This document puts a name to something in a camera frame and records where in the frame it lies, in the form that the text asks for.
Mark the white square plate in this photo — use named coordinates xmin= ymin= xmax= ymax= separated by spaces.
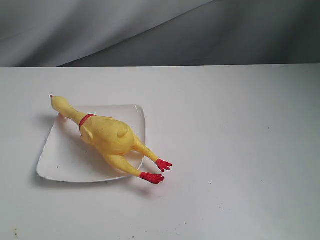
xmin=36 ymin=105 xmax=146 ymax=183

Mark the yellow rubber chicken toy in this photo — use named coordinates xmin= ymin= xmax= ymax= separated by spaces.
xmin=50 ymin=95 xmax=173 ymax=184

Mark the grey backdrop cloth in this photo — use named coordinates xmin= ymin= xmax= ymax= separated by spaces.
xmin=0 ymin=0 xmax=320 ymax=67

